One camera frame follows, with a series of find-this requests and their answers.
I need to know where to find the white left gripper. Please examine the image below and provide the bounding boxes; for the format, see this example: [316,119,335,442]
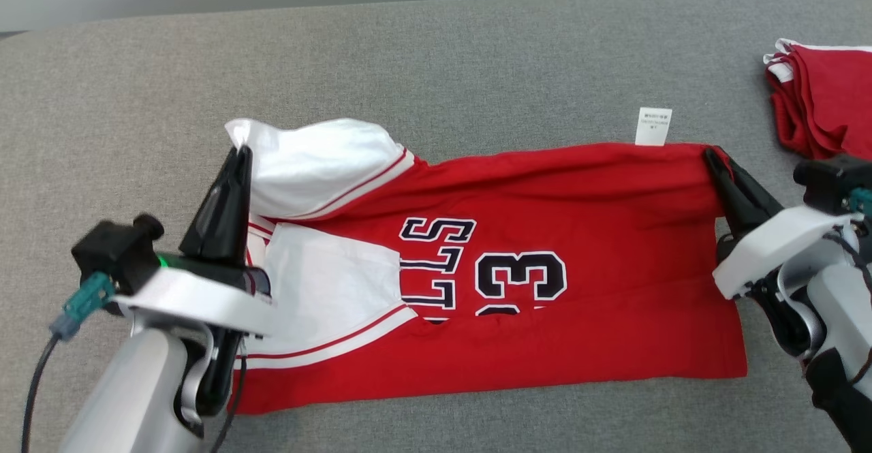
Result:
[112,145,273,337]

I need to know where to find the red shorts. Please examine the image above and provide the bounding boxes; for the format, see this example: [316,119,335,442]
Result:
[763,37,872,161]

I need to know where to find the left camera cable teal plug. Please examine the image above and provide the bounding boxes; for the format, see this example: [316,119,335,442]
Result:
[20,272,116,453]

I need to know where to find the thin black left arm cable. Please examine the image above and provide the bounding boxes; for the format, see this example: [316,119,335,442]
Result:
[208,354,247,453]

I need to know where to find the red white basketball jersey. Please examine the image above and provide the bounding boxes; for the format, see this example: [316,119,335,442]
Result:
[225,107,748,415]

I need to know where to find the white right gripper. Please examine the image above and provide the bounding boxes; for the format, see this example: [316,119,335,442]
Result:
[702,145,862,300]

